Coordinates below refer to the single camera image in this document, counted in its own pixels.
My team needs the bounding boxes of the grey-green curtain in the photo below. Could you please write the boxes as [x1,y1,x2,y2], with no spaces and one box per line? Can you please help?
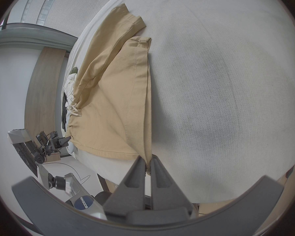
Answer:
[0,30,79,52]

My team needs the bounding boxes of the pale blue garment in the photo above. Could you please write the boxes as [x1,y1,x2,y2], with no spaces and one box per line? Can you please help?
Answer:
[65,112,79,158]

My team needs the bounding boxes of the window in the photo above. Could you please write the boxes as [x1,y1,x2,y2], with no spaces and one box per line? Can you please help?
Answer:
[0,0,128,37]

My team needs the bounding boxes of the tan shorts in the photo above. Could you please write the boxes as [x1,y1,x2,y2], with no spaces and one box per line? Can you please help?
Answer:
[65,3,153,164]

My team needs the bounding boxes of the white garment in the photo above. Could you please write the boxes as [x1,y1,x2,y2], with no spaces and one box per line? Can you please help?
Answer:
[63,74,77,108]

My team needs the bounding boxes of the black T-shirt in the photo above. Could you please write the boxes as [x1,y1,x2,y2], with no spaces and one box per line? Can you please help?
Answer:
[61,92,68,130]

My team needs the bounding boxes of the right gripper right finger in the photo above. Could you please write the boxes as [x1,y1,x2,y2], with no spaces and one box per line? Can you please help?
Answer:
[150,155,194,217]

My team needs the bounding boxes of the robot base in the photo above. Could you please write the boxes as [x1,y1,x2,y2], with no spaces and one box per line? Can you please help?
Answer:
[36,164,107,221]

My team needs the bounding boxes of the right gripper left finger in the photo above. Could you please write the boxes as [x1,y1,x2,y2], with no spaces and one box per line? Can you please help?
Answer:
[104,155,147,218]

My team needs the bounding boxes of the black cable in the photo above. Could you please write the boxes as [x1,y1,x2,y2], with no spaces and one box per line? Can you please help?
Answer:
[42,162,92,182]

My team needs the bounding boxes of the bed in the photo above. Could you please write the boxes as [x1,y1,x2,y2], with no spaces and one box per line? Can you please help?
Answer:
[25,0,295,214]

